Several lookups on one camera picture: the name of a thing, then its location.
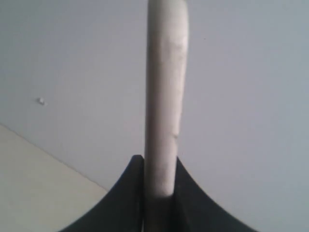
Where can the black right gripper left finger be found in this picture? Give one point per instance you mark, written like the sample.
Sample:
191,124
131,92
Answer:
121,209

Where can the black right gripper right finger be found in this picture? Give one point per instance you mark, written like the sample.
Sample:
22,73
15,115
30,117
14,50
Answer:
195,211

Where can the wooden paint brush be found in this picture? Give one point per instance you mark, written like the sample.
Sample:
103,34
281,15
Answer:
167,50

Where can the small white wall hook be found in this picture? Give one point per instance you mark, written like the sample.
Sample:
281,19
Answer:
41,101

